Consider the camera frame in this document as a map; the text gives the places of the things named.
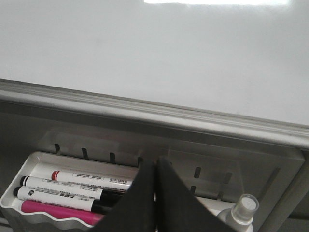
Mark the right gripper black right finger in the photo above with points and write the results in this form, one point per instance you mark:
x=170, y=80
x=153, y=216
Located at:
x=178, y=210

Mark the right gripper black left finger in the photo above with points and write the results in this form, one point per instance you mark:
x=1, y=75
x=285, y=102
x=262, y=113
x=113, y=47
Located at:
x=135, y=212

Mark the lower black capped white marker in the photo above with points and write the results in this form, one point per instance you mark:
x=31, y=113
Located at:
x=51, y=195

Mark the black capped white marker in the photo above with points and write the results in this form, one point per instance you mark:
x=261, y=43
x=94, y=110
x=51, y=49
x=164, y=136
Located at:
x=51, y=195
x=30, y=181

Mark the red capped white marker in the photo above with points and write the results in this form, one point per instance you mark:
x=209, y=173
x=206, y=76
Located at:
x=104, y=182

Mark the white spray cleaner bottle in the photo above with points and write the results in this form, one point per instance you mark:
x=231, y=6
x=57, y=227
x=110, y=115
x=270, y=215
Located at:
x=240, y=216

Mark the white marker tray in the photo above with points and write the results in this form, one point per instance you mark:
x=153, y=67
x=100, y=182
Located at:
x=44, y=164

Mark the pink marker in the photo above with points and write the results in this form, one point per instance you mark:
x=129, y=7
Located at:
x=60, y=212

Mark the upper black capped white marker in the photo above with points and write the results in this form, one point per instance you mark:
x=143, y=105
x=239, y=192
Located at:
x=30, y=181

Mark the white whiteboard with grey frame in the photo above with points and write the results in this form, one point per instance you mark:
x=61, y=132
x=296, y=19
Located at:
x=237, y=68

